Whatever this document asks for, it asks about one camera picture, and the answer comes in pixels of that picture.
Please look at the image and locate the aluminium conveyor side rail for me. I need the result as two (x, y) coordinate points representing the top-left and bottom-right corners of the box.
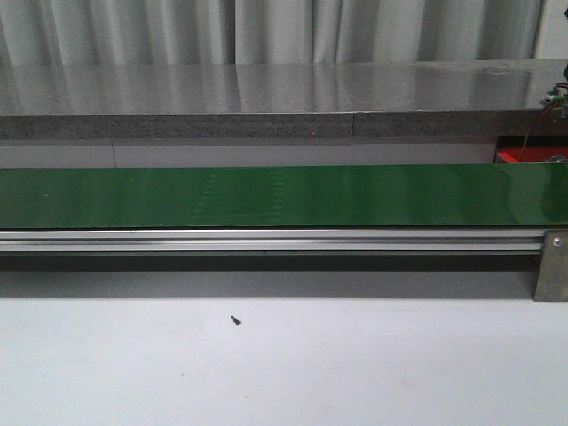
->
(1, 228), (545, 253)

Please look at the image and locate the green conveyor belt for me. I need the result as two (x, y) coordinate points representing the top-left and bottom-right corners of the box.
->
(1, 163), (567, 229)

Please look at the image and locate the red bin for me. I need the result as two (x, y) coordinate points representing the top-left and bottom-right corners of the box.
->
(493, 136), (567, 163)

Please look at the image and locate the grey pleated curtain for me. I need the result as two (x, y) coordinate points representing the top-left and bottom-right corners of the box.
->
(1, 1), (542, 66)

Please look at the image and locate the grey stone counter slab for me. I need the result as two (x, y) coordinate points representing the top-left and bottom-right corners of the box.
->
(1, 59), (565, 140)

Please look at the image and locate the small green circuit board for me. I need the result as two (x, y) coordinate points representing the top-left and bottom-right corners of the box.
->
(540, 83), (568, 107)

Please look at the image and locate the metal conveyor support bracket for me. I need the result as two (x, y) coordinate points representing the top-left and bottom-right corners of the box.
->
(533, 229), (568, 302)

